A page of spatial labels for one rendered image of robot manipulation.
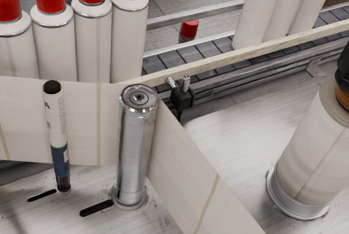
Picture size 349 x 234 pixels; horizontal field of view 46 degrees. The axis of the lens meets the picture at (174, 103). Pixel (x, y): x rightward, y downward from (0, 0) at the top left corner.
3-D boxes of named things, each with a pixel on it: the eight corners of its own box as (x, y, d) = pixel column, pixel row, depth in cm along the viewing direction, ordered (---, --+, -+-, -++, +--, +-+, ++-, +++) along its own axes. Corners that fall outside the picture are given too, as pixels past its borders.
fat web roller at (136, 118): (119, 216, 51) (127, 120, 37) (105, 187, 53) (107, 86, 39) (152, 202, 52) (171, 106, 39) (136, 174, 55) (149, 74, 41)
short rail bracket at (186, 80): (172, 137, 66) (183, 85, 57) (163, 124, 68) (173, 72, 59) (188, 131, 68) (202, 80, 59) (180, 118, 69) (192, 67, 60)
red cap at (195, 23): (177, 31, 85) (179, 18, 82) (187, 25, 87) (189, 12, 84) (189, 39, 84) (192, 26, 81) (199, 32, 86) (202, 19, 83)
